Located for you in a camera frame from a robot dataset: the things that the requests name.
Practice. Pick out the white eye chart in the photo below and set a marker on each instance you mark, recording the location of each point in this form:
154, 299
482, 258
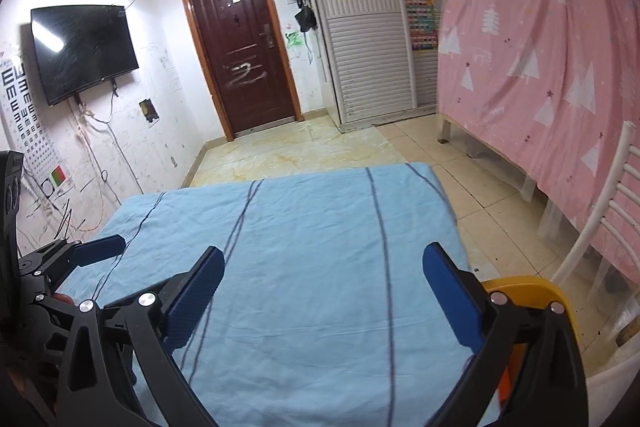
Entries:
30, 127

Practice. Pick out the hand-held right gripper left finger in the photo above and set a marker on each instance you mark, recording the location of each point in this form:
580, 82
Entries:
195, 297

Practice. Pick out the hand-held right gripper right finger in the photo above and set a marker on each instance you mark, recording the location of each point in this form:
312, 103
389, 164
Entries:
452, 297

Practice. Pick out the black wall television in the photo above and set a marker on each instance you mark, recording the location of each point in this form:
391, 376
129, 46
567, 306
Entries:
82, 52

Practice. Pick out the white slatted wardrobe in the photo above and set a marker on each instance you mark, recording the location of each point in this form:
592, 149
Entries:
365, 57

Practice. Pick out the colourful chart poster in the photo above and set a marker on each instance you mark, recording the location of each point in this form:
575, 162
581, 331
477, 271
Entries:
420, 17

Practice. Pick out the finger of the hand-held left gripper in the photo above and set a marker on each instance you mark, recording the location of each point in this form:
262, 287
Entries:
50, 299
100, 248

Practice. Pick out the small black hanging bag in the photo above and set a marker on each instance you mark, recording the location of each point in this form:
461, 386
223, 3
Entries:
306, 19

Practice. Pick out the pink tree-print curtain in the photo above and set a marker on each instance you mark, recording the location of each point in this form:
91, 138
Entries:
535, 72

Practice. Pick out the dark brown door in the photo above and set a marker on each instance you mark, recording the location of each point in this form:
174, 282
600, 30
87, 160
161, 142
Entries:
240, 47

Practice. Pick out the light blue bedsheet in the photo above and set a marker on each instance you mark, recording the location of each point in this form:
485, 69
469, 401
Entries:
310, 257

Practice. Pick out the yellow bin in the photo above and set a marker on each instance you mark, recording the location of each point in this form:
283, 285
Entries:
525, 287

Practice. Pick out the white metal chair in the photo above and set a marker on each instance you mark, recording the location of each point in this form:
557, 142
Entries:
607, 227

